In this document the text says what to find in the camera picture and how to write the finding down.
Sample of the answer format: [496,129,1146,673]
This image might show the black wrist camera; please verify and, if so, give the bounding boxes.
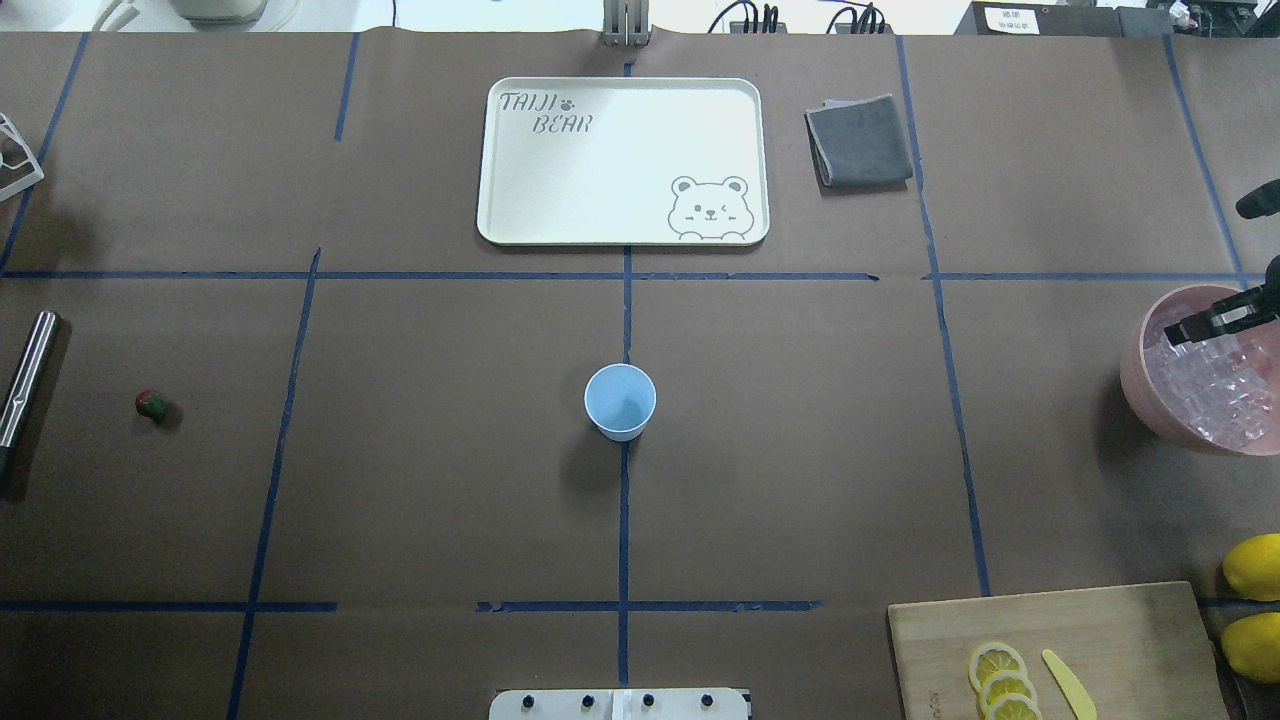
[1235,179,1280,220]

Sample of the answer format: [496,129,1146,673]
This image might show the bamboo cutting board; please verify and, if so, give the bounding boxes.
[887,582,1228,719]

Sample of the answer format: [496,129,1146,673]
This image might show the pink bowl of ice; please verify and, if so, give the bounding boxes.
[1120,284,1279,457]

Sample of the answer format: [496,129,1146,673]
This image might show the white wire cup rack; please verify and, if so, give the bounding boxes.
[0,113,45,202]

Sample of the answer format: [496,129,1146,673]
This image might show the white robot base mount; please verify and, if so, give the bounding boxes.
[488,687,753,719]

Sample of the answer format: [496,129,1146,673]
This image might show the folded grey cloth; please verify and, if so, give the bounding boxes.
[804,94,914,190]

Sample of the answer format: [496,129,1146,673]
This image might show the light blue paper cup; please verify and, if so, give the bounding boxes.
[582,363,657,442]

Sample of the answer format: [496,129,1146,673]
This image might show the whole yellow lemon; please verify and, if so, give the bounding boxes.
[1220,612,1279,685]
[1221,533,1279,602]

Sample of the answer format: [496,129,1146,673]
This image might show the yellow plastic knife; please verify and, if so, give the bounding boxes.
[1041,648,1100,720]

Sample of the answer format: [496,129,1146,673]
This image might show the red strawberry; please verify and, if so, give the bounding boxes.
[134,389,170,425]

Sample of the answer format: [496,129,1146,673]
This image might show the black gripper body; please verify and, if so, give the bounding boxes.
[1242,256,1280,323]

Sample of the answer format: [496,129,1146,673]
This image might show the white bear serving tray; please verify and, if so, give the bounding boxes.
[476,77,771,247]

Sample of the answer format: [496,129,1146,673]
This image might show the lemon slice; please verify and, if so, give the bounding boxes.
[984,693,1043,720]
[978,673,1039,716]
[966,641,1027,693]

